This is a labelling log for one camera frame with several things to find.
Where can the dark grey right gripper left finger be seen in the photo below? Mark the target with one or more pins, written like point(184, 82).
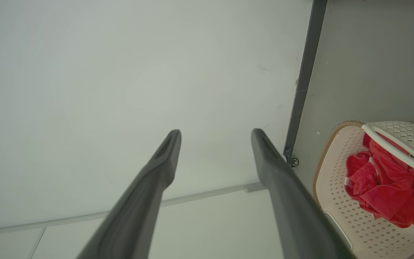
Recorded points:
point(138, 201)

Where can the red shorts with white stripes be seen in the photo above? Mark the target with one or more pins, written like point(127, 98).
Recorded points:
point(359, 176)

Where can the dark table edge frame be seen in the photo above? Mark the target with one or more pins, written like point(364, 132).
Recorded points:
point(306, 72)

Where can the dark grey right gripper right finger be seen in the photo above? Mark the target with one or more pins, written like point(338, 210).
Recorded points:
point(289, 208)

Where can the cream perforated laundry basket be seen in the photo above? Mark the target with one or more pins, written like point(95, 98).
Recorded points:
point(340, 216)

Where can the red jersey with lettering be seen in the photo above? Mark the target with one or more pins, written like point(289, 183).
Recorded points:
point(412, 201)

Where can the small black caster wheel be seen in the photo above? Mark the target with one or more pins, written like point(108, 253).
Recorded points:
point(293, 161)

